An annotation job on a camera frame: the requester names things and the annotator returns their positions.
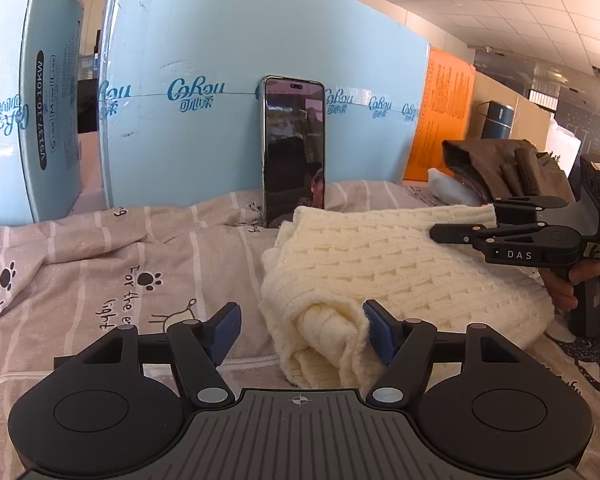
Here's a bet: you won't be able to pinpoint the white plastic bag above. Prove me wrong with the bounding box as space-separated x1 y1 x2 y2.
426 167 482 207

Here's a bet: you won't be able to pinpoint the cream knitted sweater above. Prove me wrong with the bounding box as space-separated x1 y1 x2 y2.
259 203 557 392

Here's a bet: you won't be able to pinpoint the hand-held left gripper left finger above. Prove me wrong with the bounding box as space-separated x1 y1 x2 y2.
77 302 242 408

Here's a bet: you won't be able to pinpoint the dark blue thermos bottle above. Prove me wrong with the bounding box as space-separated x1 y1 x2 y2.
480 101 514 141

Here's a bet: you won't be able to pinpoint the light blue carton black label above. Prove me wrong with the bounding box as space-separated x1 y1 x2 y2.
0 0 86 229

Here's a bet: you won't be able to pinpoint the brown clothes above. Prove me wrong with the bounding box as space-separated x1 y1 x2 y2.
440 137 577 207

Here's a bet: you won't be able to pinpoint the large light blue carton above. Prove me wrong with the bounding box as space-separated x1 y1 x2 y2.
97 0 432 211

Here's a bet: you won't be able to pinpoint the white paper bag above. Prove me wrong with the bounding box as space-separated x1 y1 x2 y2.
545 120 584 187

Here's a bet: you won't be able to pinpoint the brown cardboard panel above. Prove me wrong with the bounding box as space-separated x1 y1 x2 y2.
472 72 556 161

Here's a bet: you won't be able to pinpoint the person's right hand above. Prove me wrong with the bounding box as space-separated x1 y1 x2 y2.
542 259 600 312

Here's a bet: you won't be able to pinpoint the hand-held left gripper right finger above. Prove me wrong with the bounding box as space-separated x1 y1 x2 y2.
362 300 524 409

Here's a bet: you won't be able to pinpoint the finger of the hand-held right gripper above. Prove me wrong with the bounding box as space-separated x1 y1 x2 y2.
428 222 552 249
491 195 571 212

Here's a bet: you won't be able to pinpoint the orange cardboard box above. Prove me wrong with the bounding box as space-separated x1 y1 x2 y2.
402 45 477 184

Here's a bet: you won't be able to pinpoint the barred window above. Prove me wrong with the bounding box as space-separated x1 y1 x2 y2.
529 89 561 114

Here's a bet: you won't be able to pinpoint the printed beige bed sheet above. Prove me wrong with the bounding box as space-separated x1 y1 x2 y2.
0 177 600 480

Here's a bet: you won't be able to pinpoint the black smartphone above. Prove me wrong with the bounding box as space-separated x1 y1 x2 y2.
257 75 329 229

